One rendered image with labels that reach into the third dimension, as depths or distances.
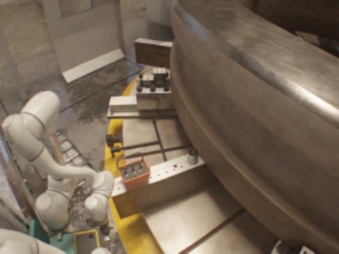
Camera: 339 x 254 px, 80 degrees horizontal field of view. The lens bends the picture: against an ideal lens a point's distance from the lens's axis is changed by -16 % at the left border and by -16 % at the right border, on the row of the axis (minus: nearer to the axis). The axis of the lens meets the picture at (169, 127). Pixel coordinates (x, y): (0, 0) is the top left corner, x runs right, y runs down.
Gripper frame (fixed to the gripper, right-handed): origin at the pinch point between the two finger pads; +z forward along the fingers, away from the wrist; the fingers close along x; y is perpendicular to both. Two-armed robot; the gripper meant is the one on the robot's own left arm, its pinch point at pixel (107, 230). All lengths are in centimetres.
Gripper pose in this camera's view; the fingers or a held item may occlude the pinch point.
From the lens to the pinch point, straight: 156.9
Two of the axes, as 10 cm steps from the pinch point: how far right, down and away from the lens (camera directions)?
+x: -2.8, -6.6, 6.9
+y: 9.6, -2.0, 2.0
